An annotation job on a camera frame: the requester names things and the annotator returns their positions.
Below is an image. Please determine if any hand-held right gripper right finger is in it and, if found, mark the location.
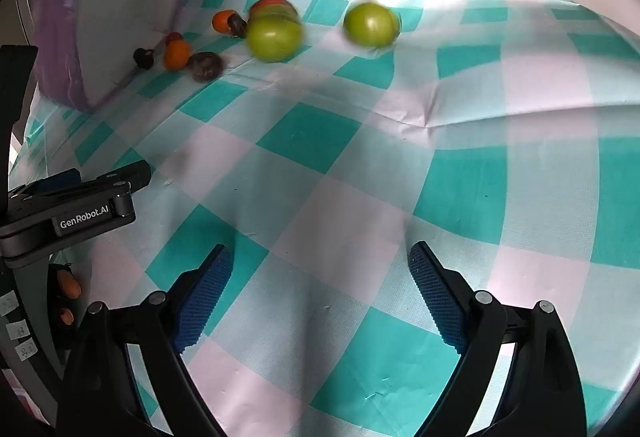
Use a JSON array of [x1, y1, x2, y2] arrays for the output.
[[407, 241, 587, 437]]

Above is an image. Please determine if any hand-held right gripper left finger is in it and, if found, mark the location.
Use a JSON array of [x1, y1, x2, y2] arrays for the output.
[[56, 244, 235, 437]]

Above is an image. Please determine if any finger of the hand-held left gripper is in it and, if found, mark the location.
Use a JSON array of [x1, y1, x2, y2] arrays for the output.
[[10, 168, 83, 195], [75, 160, 152, 194]]

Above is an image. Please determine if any dark brown round fruit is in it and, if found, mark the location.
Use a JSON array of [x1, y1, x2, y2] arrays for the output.
[[187, 52, 224, 82]]

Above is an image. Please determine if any purple box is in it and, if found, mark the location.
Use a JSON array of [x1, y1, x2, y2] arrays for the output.
[[27, 0, 196, 114]]

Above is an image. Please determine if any person's left hand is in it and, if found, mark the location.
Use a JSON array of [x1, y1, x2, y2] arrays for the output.
[[56, 269, 83, 325]]

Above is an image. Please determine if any small orange fruit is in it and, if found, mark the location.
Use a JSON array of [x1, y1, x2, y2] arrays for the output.
[[212, 10, 236, 34], [163, 40, 193, 70]]

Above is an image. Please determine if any teal white checkered tablecloth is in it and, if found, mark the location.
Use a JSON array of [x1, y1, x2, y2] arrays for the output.
[[7, 0, 640, 437]]

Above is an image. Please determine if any green apple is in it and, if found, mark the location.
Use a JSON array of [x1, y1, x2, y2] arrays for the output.
[[245, 14, 305, 64], [342, 2, 402, 50]]

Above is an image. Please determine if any red orange round fruit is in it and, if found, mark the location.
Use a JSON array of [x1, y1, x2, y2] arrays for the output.
[[248, 0, 301, 20]]

